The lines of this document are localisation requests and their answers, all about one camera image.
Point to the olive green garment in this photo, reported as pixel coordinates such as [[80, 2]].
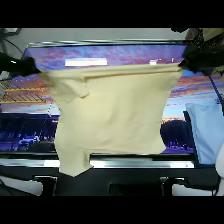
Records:
[[215, 33]]

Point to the black pinstriped garment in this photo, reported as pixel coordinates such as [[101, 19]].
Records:
[[179, 30]]

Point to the black dotted garment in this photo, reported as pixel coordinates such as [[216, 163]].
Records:
[[199, 39]]

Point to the cream T-shirt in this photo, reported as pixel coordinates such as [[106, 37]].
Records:
[[113, 110]]

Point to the silver frame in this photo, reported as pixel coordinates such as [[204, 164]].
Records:
[[140, 164]]

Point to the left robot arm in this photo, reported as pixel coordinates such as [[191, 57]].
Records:
[[16, 66]]

